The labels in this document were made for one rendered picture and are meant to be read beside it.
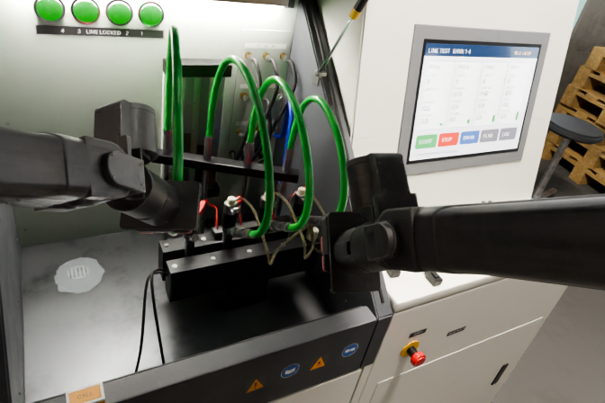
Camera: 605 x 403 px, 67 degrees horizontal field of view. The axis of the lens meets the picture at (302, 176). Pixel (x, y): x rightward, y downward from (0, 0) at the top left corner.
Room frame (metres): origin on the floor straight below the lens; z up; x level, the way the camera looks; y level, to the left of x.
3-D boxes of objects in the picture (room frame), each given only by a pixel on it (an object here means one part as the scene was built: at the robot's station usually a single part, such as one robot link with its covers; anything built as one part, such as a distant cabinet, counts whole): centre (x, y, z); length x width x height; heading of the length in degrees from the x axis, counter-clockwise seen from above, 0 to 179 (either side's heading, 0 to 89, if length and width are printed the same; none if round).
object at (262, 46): (1.06, 0.14, 1.20); 0.13 x 0.03 x 0.31; 124
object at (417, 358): (0.72, -0.33, 0.80); 0.05 x 0.04 x 0.05; 124
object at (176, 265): (0.77, 0.10, 0.91); 0.34 x 0.10 x 0.15; 124
